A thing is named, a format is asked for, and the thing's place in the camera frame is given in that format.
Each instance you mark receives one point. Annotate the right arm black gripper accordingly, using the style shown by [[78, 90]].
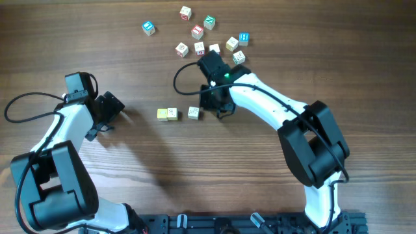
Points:
[[205, 103]]

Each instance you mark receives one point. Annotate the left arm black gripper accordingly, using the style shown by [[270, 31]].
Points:
[[114, 107]]

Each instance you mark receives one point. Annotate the white fish wooden block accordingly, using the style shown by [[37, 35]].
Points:
[[193, 113]]

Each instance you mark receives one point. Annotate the white yellow edged block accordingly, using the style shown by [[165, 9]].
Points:
[[172, 114]]

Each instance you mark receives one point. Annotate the red A wooden block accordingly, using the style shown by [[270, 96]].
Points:
[[215, 47]]

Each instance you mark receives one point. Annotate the yellow top wooden block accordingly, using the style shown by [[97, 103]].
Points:
[[162, 114]]

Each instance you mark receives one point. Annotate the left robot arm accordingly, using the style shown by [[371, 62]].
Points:
[[54, 189]]

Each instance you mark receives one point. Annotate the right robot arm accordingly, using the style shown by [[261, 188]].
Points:
[[312, 143]]

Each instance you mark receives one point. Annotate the green edged white block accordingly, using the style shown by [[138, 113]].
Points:
[[239, 57]]

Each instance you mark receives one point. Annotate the red nine wooden block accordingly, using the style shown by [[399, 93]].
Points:
[[199, 48]]

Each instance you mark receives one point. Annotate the yellow K wooden block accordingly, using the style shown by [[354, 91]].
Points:
[[232, 44]]

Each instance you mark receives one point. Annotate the red Q wooden block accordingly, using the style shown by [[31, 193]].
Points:
[[182, 49]]

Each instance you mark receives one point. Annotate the blue H wooden block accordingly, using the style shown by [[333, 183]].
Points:
[[244, 38]]

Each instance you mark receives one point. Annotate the red I letter block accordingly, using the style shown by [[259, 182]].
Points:
[[197, 32]]

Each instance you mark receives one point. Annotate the green N letter block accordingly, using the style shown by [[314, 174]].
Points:
[[209, 22]]

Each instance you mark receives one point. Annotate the blue letter block far left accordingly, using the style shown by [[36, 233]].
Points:
[[148, 27]]

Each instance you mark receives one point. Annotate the red letter block top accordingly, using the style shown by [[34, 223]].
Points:
[[185, 13]]

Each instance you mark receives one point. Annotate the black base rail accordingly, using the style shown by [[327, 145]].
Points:
[[350, 223]]

